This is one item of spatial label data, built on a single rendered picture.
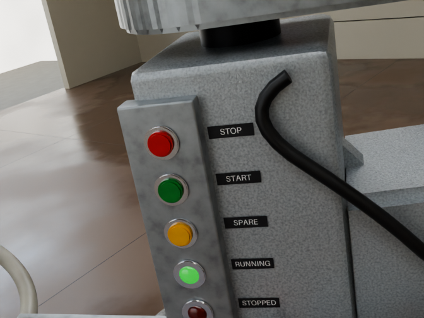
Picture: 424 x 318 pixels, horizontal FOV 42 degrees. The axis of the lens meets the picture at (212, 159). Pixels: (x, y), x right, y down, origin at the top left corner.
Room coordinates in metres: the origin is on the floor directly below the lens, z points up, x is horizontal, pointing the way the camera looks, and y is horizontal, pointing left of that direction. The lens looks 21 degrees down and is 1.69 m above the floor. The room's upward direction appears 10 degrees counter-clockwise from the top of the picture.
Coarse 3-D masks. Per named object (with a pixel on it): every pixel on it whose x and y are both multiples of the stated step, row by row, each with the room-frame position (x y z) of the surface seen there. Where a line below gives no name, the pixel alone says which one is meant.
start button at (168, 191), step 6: (168, 180) 0.52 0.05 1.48; (174, 180) 0.52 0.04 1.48; (162, 186) 0.52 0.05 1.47; (168, 186) 0.51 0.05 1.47; (174, 186) 0.51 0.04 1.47; (180, 186) 0.51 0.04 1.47; (162, 192) 0.52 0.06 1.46; (168, 192) 0.51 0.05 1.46; (174, 192) 0.51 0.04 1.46; (180, 192) 0.51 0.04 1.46; (162, 198) 0.52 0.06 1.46; (168, 198) 0.51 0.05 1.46; (174, 198) 0.51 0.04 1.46; (180, 198) 0.51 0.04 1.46
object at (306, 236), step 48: (192, 48) 0.62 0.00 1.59; (240, 48) 0.56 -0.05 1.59; (288, 48) 0.52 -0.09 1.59; (144, 96) 0.54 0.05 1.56; (240, 96) 0.52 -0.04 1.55; (288, 96) 0.50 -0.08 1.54; (336, 96) 0.53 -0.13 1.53; (240, 144) 0.52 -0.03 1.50; (336, 144) 0.50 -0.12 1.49; (240, 192) 0.52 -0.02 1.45; (288, 192) 0.51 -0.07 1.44; (240, 240) 0.52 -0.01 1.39; (288, 240) 0.51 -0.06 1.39; (336, 240) 0.50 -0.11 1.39; (240, 288) 0.53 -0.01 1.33; (288, 288) 0.51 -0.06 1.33; (336, 288) 0.50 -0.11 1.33
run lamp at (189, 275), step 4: (184, 268) 0.52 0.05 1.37; (188, 268) 0.52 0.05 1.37; (192, 268) 0.52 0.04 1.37; (180, 272) 0.52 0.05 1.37; (184, 272) 0.52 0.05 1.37; (188, 272) 0.52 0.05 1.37; (192, 272) 0.51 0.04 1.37; (196, 272) 0.52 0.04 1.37; (180, 276) 0.52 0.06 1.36; (184, 276) 0.52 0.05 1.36; (188, 276) 0.51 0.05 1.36; (192, 276) 0.51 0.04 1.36; (196, 276) 0.51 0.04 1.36; (184, 280) 0.52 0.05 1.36; (188, 280) 0.52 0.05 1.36; (192, 280) 0.51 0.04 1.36; (196, 280) 0.52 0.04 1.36
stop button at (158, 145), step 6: (156, 132) 0.52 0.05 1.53; (162, 132) 0.51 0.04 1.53; (150, 138) 0.52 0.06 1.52; (156, 138) 0.51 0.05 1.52; (162, 138) 0.51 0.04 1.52; (168, 138) 0.51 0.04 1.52; (150, 144) 0.52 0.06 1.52; (156, 144) 0.52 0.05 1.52; (162, 144) 0.51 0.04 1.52; (168, 144) 0.51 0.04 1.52; (150, 150) 0.52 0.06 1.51; (156, 150) 0.52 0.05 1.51; (162, 150) 0.51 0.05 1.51; (168, 150) 0.51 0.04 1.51; (162, 156) 0.52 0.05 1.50
